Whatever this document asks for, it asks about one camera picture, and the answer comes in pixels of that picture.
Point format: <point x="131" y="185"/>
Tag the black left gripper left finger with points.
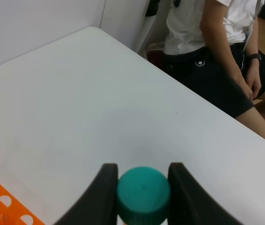
<point x="97" y="205"/>

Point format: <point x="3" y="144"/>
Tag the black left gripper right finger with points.
<point x="190" y="204"/>

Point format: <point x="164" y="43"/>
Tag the green capped clear test tube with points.
<point x="143" y="196"/>

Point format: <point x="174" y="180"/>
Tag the orange test tube rack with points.
<point x="12" y="212"/>

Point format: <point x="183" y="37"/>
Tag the dark red chair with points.
<point x="155" y="55"/>

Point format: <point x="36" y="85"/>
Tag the seated person white shirt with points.
<point x="212" y="49"/>

